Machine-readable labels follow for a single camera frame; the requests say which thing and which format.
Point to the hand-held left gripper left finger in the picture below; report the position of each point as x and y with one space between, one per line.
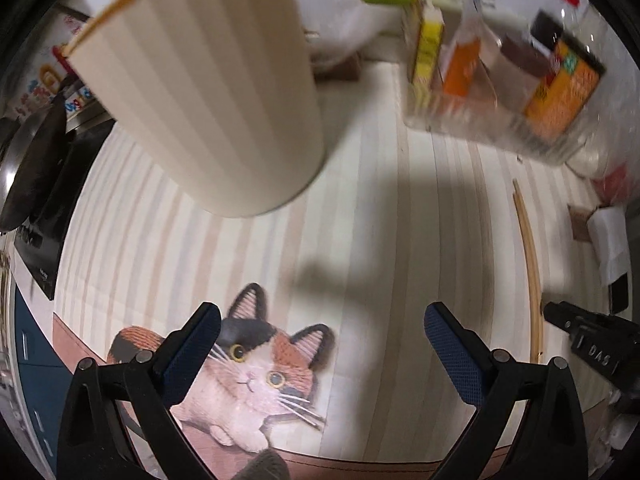
197 345

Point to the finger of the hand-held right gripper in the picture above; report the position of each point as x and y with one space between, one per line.
600 350

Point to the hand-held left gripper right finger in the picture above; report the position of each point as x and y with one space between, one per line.
450 345

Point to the light wooden chopstick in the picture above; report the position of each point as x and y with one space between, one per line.
537 310
526 245

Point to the beige ribbed utensil cup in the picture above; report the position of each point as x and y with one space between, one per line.
210 100

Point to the black phone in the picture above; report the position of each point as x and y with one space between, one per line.
620 292

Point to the crumpled white paper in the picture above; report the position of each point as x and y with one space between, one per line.
622 430

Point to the cat printed striped mat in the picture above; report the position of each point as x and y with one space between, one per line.
400 210

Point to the blue cabinet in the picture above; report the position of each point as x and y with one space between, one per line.
37 385

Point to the black induction cooktop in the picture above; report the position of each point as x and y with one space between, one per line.
65 200

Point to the clear plastic storage bin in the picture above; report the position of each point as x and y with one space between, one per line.
480 120

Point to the black wok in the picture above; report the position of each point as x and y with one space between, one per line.
35 175

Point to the orange and black packet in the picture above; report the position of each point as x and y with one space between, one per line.
565 90

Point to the brown packet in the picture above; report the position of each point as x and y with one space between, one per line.
525 55

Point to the yellow carton box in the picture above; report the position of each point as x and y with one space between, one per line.
427 45

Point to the colourful wall stickers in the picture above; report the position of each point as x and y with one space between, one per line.
45 75

